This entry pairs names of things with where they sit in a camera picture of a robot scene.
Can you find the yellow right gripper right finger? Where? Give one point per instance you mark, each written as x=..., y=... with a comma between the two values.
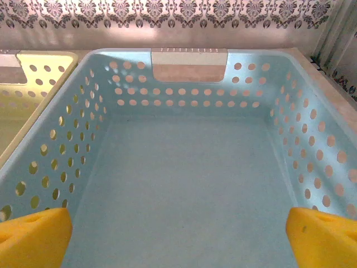
x=323, y=243

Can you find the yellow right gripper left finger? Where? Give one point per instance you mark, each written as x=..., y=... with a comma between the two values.
x=33, y=240

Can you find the pale yellow perforated basket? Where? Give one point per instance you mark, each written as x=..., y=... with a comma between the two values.
x=16, y=125

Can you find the blue perforated plastic basket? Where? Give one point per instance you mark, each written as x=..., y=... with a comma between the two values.
x=181, y=167

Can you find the aluminium frame post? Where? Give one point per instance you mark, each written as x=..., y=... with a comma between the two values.
x=332, y=33

